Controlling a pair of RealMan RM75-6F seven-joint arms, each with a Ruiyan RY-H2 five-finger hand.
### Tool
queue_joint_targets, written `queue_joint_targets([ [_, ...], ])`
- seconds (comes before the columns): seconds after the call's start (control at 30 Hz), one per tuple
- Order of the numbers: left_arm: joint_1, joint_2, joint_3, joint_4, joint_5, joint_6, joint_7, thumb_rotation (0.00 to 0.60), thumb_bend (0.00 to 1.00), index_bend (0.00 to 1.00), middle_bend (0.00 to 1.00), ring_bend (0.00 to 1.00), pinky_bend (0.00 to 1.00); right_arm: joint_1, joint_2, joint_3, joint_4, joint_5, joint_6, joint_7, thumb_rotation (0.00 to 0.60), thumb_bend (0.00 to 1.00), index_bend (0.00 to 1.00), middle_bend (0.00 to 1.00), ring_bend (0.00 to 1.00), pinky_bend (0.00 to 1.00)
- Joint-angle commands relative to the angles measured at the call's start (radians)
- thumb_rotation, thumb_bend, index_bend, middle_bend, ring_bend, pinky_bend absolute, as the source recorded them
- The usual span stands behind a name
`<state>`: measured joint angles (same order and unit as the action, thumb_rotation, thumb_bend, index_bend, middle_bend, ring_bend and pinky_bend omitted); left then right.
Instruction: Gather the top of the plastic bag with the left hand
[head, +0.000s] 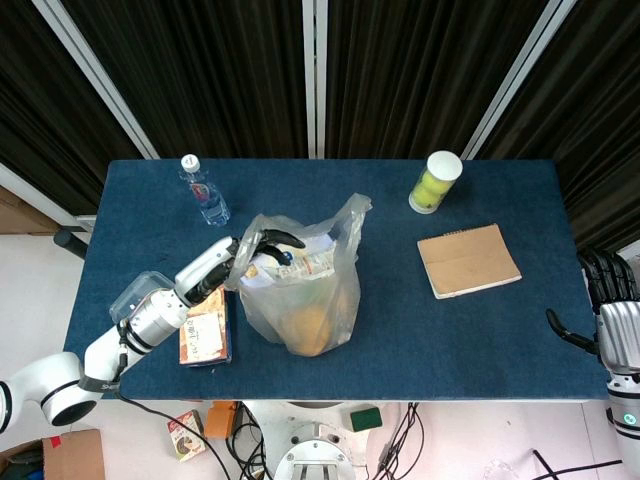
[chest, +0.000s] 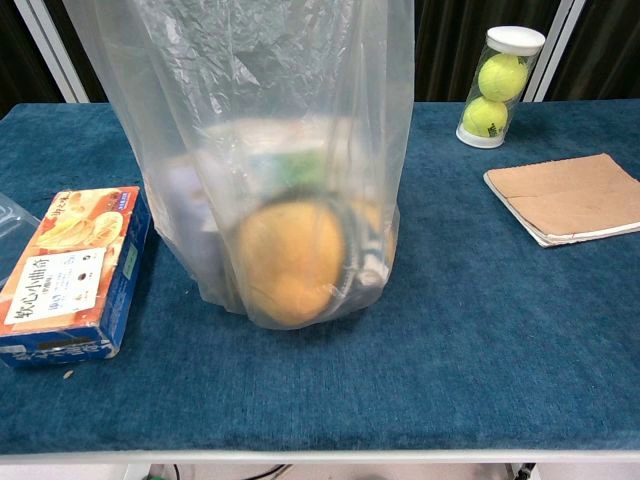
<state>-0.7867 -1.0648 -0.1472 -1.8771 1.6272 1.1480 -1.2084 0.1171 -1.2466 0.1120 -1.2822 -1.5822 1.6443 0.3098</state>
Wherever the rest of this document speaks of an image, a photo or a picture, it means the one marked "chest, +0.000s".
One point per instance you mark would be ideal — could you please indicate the black pleated curtain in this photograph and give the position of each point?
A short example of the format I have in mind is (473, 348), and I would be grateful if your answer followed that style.
(450, 50)

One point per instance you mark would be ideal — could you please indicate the white green carton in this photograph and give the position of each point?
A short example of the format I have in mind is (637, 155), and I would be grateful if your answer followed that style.
(280, 165)

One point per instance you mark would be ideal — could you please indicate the blue table cloth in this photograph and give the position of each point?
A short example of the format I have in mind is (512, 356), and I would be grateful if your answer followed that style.
(450, 325)

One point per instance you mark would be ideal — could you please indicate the yellow tennis ball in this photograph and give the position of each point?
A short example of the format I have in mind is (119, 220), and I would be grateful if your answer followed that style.
(502, 77)
(485, 117)

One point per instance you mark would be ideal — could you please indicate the clear tennis ball tube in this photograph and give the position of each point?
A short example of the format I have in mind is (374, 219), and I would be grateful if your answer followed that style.
(515, 40)

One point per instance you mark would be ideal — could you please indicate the dark patterned pouch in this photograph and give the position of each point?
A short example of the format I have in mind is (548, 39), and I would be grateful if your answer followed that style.
(367, 240)

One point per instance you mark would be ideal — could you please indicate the grey aluminium frame post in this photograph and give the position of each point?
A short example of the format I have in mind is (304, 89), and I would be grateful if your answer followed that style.
(555, 50)
(55, 50)

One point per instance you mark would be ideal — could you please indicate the orange round fruit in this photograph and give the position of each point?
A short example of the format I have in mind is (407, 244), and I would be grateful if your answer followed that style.
(290, 260)

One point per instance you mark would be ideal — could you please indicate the orange blue cookie box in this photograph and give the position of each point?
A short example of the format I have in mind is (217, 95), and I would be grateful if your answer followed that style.
(75, 260)

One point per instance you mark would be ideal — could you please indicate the translucent plastic bag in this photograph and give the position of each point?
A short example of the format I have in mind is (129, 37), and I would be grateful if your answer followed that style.
(280, 100)

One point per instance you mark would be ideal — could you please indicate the clear plastic food container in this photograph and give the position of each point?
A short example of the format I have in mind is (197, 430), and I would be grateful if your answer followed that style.
(12, 235)

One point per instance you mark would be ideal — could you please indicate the brown cover notebook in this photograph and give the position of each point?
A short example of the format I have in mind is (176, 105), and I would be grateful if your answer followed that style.
(565, 200)

